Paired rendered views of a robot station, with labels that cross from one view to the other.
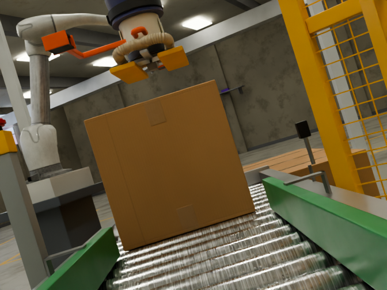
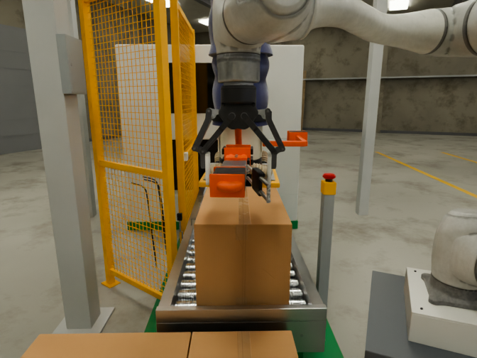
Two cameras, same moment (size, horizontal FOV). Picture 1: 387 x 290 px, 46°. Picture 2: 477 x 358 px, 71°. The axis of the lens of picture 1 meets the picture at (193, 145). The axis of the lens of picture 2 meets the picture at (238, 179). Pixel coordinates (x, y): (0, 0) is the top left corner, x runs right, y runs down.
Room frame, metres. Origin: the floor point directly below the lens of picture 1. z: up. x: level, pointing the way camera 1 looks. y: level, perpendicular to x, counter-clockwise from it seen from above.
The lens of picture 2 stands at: (3.20, 0.03, 1.44)
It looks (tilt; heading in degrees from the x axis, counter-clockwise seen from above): 13 degrees down; 179
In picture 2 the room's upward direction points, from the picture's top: straight up
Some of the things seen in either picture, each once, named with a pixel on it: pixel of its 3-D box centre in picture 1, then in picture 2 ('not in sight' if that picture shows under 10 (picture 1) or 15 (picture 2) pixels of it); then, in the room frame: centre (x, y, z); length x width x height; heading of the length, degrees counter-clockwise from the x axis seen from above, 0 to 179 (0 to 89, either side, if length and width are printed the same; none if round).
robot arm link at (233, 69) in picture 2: not in sight; (238, 70); (2.47, 0.05, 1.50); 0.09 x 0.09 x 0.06
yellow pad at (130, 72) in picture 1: (129, 70); (264, 170); (1.89, 0.16, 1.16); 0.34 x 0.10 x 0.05; 177
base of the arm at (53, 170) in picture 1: (44, 173); (456, 283); (2.25, 0.74, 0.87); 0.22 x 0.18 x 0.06; 159
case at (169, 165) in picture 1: (175, 161); (242, 239); (1.62, 0.08, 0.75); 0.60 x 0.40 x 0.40; 179
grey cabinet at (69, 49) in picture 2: not in sight; (72, 66); (1.24, -0.85, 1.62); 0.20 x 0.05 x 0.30; 0
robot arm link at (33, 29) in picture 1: (35, 28); (463, 32); (2.34, 0.60, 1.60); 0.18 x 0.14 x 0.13; 105
